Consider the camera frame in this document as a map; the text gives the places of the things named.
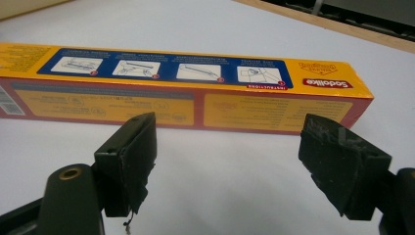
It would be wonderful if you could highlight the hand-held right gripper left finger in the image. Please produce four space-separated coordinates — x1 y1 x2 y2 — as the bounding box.
93 112 158 218

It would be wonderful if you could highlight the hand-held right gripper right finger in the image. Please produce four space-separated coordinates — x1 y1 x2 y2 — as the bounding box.
298 113 392 221

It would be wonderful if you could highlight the long yellow and red box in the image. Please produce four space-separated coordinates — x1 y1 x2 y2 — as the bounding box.
0 42 375 136

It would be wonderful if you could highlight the dark equipment behind table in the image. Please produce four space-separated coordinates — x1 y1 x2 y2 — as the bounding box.
260 0 415 43

